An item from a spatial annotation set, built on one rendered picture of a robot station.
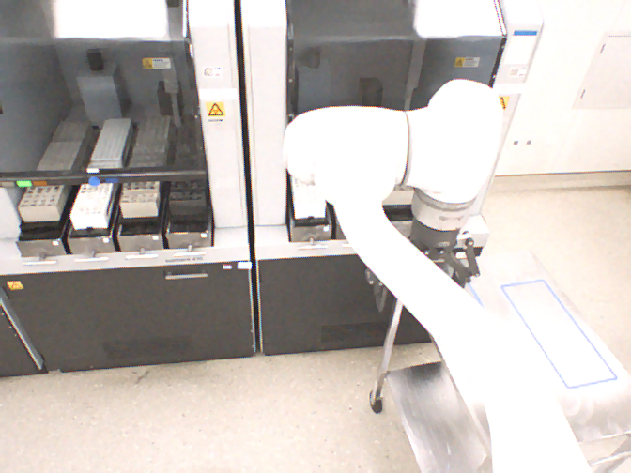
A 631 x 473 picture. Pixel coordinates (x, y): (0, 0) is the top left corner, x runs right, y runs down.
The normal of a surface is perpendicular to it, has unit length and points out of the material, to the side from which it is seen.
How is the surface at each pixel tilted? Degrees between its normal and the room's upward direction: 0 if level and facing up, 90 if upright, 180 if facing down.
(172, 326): 90
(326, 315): 90
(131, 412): 0
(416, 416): 0
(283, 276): 90
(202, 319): 90
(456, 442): 0
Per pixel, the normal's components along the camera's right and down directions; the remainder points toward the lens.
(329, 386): 0.04, -0.74
